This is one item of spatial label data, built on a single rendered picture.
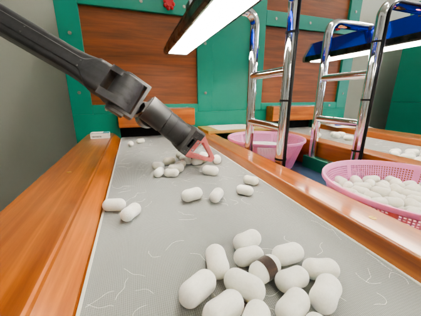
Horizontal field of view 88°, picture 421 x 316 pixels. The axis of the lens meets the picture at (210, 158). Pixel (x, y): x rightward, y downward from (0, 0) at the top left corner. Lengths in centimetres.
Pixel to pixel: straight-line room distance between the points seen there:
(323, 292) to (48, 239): 27
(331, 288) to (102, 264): 22
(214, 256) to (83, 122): 83
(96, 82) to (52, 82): 140
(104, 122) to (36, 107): 98
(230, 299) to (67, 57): 47
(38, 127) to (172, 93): 117
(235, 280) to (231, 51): 97
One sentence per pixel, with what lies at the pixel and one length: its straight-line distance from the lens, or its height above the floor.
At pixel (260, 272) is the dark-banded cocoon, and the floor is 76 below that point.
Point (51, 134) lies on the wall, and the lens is 191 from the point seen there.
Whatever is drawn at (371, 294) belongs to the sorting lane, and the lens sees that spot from 27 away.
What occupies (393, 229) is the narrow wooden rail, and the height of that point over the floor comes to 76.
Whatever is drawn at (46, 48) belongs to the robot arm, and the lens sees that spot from 53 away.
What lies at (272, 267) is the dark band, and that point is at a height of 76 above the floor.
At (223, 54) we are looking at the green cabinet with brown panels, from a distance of 106.
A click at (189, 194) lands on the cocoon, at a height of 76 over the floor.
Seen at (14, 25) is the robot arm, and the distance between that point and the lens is 57.
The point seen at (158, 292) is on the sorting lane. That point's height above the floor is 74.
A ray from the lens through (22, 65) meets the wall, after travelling 192.
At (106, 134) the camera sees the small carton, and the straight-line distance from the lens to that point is 85.
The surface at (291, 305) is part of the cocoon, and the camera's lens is 21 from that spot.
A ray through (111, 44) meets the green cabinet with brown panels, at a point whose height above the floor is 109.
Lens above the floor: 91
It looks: 16 degrees down
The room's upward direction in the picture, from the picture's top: straight up
